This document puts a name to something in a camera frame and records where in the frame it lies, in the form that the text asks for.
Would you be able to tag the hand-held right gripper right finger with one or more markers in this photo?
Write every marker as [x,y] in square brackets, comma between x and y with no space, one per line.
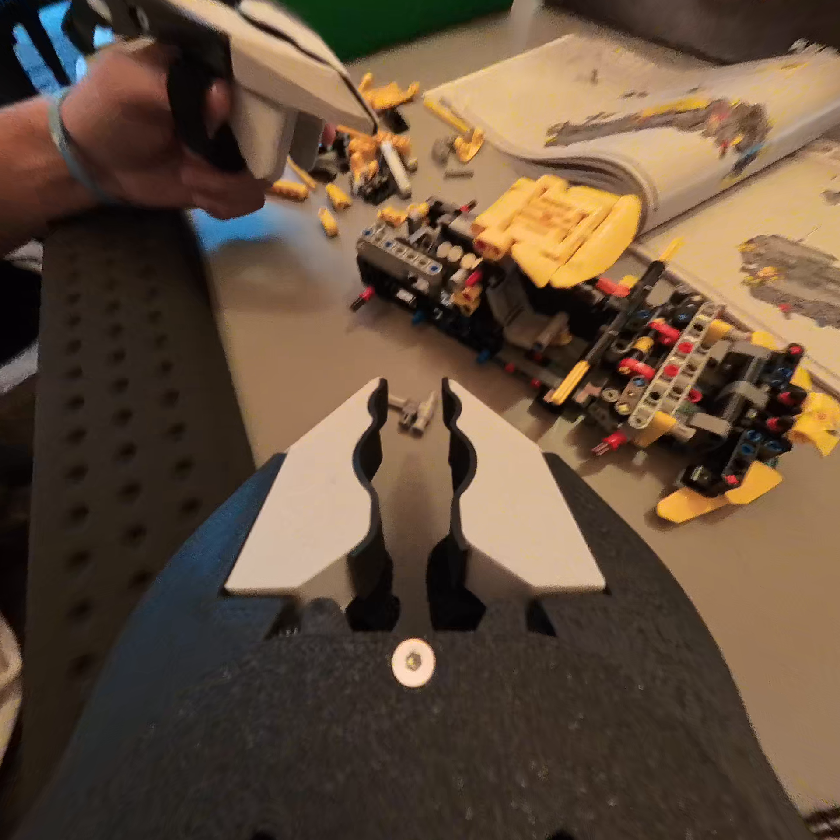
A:
[525,518]

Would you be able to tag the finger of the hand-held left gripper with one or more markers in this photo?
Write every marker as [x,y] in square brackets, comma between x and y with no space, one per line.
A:
[275,72]
[289,29]

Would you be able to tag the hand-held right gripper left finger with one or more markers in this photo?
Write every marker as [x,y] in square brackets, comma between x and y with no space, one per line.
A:
[302,518]

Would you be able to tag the grey connector pin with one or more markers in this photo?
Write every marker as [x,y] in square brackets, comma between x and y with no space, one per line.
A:
[428,407]

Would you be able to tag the grey T-shaped brick piece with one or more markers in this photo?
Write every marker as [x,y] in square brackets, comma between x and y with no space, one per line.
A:
[407,413]

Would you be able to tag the yellow black brick car model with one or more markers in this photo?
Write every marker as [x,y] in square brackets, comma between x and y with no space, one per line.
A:
[558,229]

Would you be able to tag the person's left forearm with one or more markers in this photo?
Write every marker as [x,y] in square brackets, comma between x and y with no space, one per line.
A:
[26,170]

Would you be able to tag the grey desk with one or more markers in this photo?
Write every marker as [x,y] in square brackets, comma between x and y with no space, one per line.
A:
[295,341]

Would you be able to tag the person's left hand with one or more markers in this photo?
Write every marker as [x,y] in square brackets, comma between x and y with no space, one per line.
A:
[124,131]

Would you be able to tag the green box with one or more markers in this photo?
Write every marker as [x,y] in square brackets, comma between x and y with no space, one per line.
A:
[394,23]

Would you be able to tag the yellow flat beam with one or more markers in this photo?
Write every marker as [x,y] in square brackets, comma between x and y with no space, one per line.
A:
[289,189]

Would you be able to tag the pile of yellow grey beams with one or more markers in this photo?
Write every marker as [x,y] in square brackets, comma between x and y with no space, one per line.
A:
[374,154]

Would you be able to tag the blue wristband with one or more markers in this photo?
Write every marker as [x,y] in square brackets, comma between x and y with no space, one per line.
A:
[69,148]

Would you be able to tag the yellow tube connector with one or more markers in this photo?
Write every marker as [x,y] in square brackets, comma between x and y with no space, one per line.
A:
[327,222]

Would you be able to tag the long yellow rod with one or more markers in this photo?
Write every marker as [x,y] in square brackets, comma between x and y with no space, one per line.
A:
[446,117]

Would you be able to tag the grey angled beam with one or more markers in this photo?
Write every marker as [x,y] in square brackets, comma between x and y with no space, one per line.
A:
[441,151]

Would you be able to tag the black perforated chair armrest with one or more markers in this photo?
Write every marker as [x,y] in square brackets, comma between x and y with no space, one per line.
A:
[131,426]

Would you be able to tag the yellow curved panel piece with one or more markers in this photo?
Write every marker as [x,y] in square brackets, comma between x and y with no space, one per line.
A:
[469,145]

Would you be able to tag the dark grey axle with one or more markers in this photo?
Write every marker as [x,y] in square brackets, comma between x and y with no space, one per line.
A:
[458,174]

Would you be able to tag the open instruction booklet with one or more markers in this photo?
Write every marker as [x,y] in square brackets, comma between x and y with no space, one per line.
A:
[590,85]

